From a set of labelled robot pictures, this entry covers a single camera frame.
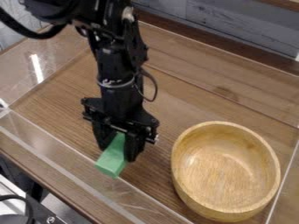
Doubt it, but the black cable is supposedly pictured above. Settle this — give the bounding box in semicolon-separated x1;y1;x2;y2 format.
0;5;69;40

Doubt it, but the green rectangular block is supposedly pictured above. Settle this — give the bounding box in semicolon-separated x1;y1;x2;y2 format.
94;133;126;179

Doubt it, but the black clamp with cable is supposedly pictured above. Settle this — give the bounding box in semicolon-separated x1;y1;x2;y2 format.
0;194;61;224

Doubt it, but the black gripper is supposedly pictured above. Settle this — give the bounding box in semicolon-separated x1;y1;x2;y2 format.
80;81;158;163

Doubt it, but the brown wooden bowl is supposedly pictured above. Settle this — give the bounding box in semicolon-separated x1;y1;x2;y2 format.
170;121;281;222

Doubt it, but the clear acrylic tray wall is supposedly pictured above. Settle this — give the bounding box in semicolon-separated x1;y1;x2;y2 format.
0;99;193;224

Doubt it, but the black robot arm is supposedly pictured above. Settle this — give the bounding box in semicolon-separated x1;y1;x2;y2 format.
22;0;158;162

